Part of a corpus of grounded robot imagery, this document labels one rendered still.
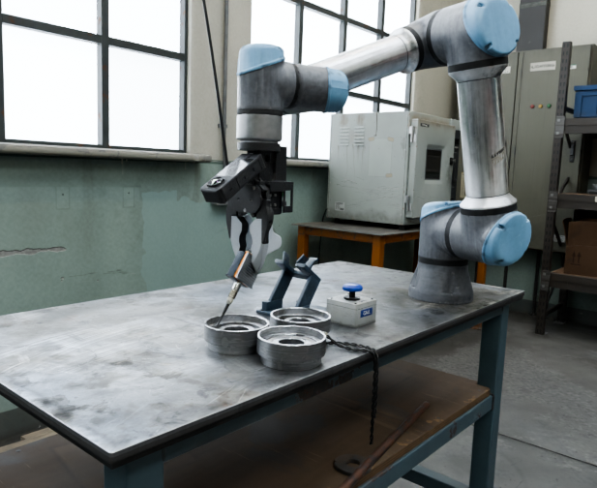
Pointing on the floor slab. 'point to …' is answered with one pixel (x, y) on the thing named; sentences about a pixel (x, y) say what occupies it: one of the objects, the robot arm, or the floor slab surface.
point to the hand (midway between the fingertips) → (247, 263)
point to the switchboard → (540, 127)
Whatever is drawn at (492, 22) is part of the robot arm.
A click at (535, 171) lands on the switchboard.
